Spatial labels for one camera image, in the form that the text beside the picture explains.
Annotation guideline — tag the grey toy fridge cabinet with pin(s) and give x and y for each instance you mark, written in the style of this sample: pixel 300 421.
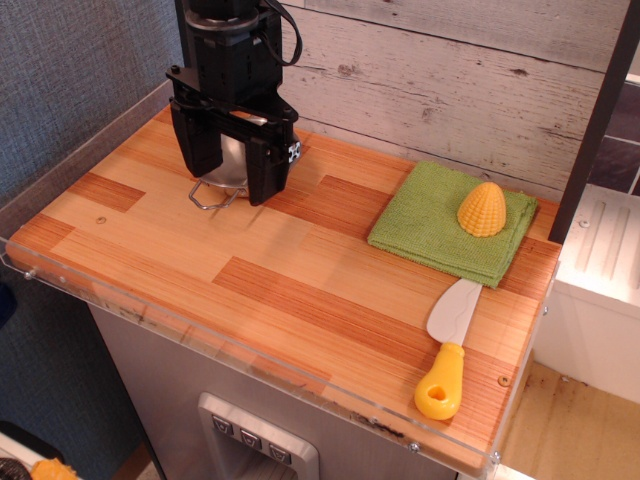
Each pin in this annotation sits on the grey toy fridge cabinet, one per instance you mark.
pixel 166 382

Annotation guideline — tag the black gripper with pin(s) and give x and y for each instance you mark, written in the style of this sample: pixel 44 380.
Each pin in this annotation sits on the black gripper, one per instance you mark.
pixel 231 88

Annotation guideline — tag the yellow toy corn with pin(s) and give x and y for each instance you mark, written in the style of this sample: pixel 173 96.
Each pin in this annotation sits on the yellow toy corn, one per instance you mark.
pixel 483 212

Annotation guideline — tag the yellow handled toy knife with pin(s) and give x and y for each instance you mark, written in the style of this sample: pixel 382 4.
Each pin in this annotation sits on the yellow handled toy knife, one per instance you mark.
pixel 438 394

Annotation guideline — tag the silver dispenser panel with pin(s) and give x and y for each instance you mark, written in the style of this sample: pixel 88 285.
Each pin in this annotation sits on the silver dispenser panel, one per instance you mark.
pixel 255 440

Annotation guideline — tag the yellow toy bottom left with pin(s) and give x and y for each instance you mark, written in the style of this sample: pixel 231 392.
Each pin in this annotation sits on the yellow toy bottom left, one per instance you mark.
pixel 52 469

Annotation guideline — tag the dark right frame post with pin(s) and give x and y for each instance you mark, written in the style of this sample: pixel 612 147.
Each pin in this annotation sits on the dark right frame post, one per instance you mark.
pixel 618 68

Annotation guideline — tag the dark left frame post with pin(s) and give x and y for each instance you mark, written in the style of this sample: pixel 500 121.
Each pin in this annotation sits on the dark left frame post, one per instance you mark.
pixel 183 36

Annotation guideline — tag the dark frame post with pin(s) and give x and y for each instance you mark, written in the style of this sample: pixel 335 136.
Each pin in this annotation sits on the dark frame post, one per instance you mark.
pixel 618 68
pixel 183 36

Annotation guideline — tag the green folded cloth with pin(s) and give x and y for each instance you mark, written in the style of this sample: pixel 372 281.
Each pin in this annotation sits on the green folded cloth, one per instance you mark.
pixel 420 224

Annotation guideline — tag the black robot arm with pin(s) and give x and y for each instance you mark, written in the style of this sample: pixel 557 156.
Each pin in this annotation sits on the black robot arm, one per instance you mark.
pixel 220 10

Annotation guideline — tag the white toy sink unit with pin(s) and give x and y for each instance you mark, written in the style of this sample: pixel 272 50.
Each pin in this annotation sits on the white toy sink unit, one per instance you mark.
pixel 591 330

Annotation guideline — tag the clear acrylic edge guard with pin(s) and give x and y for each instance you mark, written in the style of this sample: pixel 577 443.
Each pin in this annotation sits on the clear acrylic edge guard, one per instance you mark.
pixel 338 325

